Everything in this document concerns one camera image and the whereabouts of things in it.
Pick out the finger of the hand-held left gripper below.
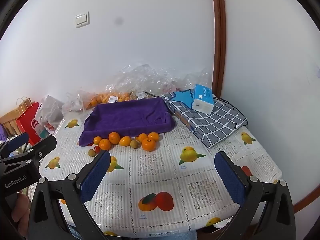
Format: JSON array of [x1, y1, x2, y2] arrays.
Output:
[[0, 132, 30, 159], [5, 135, 57, 170]]

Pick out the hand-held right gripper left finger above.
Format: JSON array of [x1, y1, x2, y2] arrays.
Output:
[[27, 150, 118, 240]]

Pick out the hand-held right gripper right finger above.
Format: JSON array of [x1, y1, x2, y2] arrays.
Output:
[[200, 151, 297, 240]]

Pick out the large orange mandarin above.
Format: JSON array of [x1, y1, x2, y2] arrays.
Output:
[[141, 138, 156, 152]]

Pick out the purple towel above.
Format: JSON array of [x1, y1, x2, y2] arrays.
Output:
[[78, 97, 176, 147]]

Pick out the person's left hand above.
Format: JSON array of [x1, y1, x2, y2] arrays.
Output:
[[10, 192, 32, 238]]

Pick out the red paper shopping bag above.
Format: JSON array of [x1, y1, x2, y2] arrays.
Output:
[[15, 96, 42, 145]]

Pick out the wooden chair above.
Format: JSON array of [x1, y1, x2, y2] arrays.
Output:
[[0, 111, 23, 137]]

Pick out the white plastic bag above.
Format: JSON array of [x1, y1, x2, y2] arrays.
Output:
[[35, 94, 65, 134]]

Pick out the clear plastic bag of mandarins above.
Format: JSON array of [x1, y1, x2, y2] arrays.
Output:
[[84, 64, 160, 111]]

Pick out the person's blue trousers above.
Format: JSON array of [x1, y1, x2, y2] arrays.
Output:
[[160, 231, 198, 240]]

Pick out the blue tissue packet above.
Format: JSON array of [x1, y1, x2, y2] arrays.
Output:
[[191, 84, 215, 113]]

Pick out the crumpled clear plastic fruit bag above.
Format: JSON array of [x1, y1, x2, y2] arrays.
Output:
[[135, 66, 209, 98]]

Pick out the black cable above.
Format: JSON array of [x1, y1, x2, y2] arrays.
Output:
[[212, 96, 248, 128]]

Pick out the white wall light switch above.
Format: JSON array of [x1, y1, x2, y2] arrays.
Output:
[[75, 12, 90, 28]]

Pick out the brown wooden door frame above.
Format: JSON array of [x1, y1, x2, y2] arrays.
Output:
[[210, 0, 320, 214]]

